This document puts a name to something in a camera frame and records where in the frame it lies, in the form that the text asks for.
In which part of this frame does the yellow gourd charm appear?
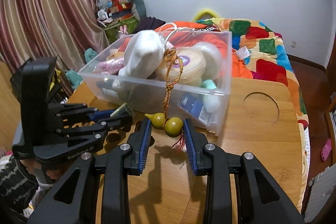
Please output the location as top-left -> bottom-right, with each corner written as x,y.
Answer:
144,48 -> 185,151

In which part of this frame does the blue memory card package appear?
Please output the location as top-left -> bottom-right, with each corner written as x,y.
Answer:
178,92 -> 210,125

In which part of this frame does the white drawstring pouch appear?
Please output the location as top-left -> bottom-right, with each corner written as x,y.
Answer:
112,22 -> 200,90

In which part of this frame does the beige round tub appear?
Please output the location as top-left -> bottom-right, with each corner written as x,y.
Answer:
155,47 -> 206,87

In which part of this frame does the teal lotion tube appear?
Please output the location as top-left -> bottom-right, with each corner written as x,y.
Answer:
201,80 -> 221,113

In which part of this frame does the white round lidded container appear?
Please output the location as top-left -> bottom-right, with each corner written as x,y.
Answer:
193,42 -> 222,80

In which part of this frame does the small gold black box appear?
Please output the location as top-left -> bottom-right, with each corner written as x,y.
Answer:
110,103 -> 135,118

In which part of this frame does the green spray bottle black cap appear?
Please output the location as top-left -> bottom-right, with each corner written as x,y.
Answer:
96,81 -> 127,104

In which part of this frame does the pink round jar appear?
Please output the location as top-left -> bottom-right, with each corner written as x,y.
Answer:
106,48 -> 124,61

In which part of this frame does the person's left hand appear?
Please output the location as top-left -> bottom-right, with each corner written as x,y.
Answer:
20,159 -> 64,180

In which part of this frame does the teal toy horse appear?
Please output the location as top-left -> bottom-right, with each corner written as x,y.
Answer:
65,48 -> 98,90

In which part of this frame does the yellow cloth on chair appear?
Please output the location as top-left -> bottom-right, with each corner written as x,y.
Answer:
50,69 -> 62,92

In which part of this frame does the clear plastic storage bin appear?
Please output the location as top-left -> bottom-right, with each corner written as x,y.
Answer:
79,29 -> 232,136

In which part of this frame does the green storage box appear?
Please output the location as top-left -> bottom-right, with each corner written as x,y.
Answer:
105,16 -> 138,44

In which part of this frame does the orange jacket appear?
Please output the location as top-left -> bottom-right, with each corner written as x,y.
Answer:
118,20 -> 254,80

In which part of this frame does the pile of plush toys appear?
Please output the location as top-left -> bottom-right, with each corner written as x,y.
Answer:
96,0 -> 147,27

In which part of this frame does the pink striped curtain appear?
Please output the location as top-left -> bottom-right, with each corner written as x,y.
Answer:
0,0 -> 111,83

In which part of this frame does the colourful patchwork blanket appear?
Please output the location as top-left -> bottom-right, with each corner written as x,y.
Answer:
196,16 -> 310,135

